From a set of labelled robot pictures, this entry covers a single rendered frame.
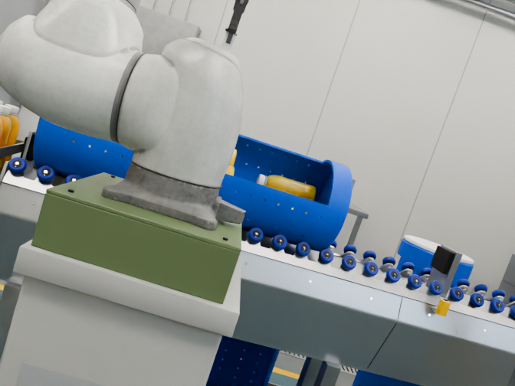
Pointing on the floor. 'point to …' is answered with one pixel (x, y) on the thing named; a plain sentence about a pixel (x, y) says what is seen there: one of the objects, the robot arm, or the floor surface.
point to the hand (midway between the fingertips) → (227, 44)
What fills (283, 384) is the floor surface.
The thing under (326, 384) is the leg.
